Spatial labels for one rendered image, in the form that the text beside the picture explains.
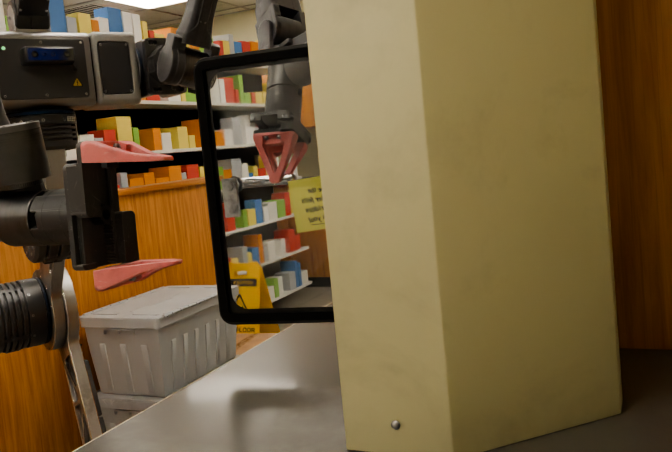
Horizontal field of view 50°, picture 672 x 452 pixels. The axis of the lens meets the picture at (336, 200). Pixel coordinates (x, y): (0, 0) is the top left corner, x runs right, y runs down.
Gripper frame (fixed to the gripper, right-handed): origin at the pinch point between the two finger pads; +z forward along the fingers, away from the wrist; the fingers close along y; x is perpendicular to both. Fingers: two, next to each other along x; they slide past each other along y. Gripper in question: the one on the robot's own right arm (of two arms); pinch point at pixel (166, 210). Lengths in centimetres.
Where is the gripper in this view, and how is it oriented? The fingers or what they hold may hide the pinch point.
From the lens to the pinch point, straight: 68.7
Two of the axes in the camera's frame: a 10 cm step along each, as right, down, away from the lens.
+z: 9.1, -0.5, -4.1
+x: 4.1, -0.8, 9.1
